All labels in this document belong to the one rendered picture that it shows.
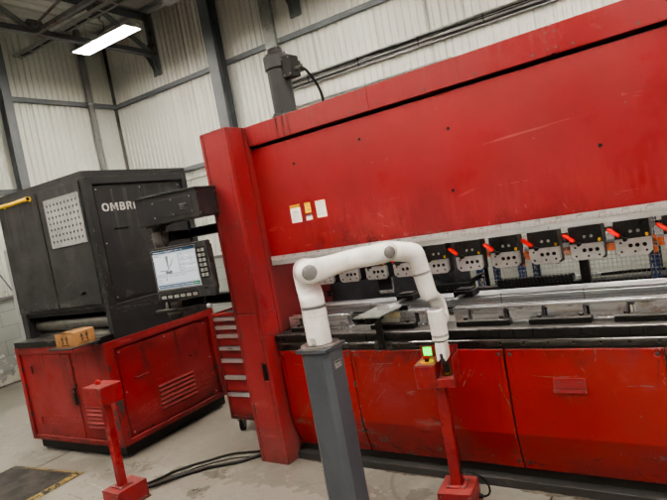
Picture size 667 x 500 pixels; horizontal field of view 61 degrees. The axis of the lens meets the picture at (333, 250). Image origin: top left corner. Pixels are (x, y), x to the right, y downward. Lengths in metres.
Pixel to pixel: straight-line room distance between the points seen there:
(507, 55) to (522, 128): 0.36
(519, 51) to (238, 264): 2.15
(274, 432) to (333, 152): 1.92
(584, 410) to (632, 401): 0.23
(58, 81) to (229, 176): 7.49
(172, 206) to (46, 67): 7.41
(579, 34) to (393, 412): 2.24
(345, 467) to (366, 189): 1.56
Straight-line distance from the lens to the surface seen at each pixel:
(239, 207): 3.77
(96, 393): 3.95
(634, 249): 2.94
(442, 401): 3.03
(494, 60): 3.07
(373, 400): 3.58
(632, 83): 2.92
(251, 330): 3.90
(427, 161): 3.20
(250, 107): 9.26
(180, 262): 3.81
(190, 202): 3.74
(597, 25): 2.97
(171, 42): 10.59
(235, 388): 4.75
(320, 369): 2.70
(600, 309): 3.04
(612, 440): 3.12
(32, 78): 10.79
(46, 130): 10.63
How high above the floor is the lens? 1.60
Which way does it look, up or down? 3 degrees down
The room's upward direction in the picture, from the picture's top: 10 degrees counter-clockwise
